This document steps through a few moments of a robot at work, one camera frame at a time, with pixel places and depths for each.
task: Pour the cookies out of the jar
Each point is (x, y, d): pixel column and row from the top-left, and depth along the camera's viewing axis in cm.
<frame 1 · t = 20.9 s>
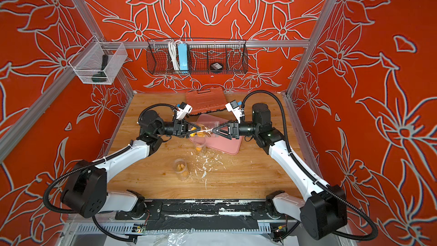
left hand: (198, 133, 66), fingers open
right hand: (216, 129, 66), fingers open
pink plastic tray: (233, 146, 97), on the table
orange tool case: (205, 101, 113), point 4 cm above the table
clear cookie jar middle: (200, 148, 88), point 6 cm above the table
clear cookie jar front: (180, 168, 81), point 7 cm above the table

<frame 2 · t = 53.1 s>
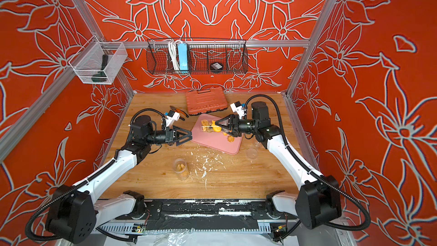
left hand: (189, 138, 69), fingers open
right hand: (218, 125, 70), fingers open
clear cookie jar middle: (209, 126, 73), point 26 cm above the table
yellow round cookie: (230, 138, 97), point 2 cm above the table
the other named things where they were.

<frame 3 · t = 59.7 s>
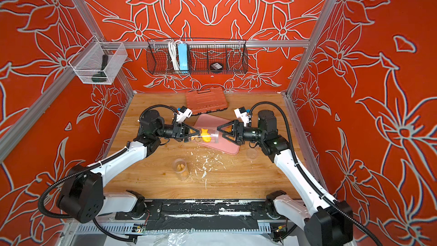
left hand: (197, 137, 66), fingers open
right hand: (220, 132, 66), fingers open
clear cookie jar middle: (207, 135, 69), point 28 cm above the table
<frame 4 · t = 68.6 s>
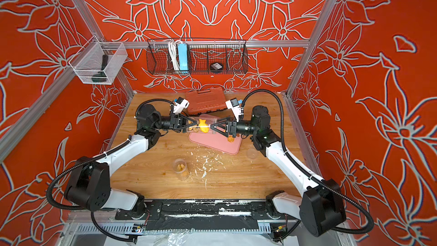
left hand: (194, 127, 67), fingers open
right hand: (213, 125, 66), fingers open
